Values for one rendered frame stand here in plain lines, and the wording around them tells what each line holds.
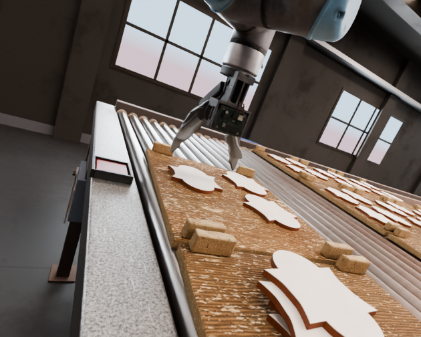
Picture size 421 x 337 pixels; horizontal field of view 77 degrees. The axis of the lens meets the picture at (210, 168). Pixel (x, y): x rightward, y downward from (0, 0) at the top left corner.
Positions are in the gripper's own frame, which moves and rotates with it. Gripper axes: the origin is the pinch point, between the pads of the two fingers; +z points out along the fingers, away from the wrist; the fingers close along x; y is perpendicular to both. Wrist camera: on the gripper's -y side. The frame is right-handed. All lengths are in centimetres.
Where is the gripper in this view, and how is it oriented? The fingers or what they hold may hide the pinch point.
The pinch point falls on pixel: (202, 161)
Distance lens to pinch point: 59.2
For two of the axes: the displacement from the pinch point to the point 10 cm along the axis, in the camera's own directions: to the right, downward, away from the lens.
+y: 2.5, 3.5, -9.1
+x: 9.0, 2.6, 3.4
